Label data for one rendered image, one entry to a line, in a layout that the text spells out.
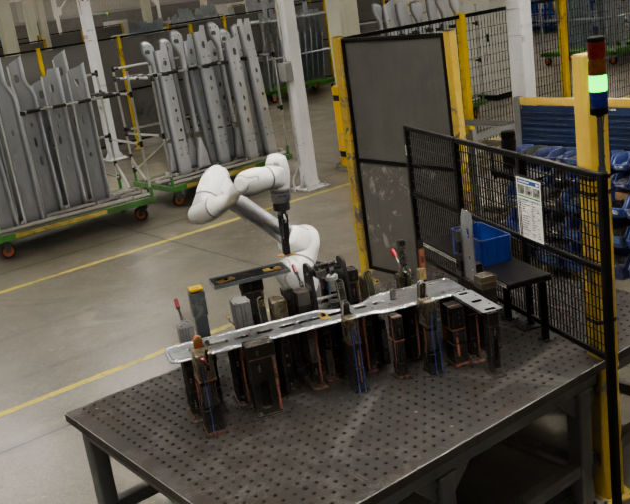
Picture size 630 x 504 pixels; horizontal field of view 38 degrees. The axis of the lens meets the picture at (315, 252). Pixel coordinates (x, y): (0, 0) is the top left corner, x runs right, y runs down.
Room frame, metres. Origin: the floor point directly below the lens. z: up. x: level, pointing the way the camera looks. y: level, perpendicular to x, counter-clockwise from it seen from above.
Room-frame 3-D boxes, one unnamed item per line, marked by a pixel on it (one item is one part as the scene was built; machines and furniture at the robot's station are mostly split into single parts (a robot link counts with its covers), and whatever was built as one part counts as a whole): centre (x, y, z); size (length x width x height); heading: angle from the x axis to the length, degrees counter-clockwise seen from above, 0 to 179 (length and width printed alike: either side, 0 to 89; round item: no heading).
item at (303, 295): (3.94, 0.09, 0.89); 0.13 x 0.11 x 0.38; 17
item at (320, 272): (3.99, -0.04, 0.94); 0.18 x 0.13 x 0.49; 107
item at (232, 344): (3.75, 0.02, 1.00); 1.38 x 0.22 x 0.02; 107
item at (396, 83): (6.54, -0.75, 1.00); 1.34 x 0.14 x 2.00; 36
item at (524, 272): (4.21, -0.80, 1.01); 0.90 x 0.22 x 0.03; 17
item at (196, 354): (3.42, 0.51, 0.88); 0.15 x 0.11 x 0.36; 17
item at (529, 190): (3.96, -1.00, 1.30); 0.23 x 0.02 x 0.31; 17
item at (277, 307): (3.86, 0.20, 0.89); 0.13 x 0.11 x 0.38; 17
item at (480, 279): (3.85, -0.74, 0.88); 0.08 x 0.08 x 0.36; 17
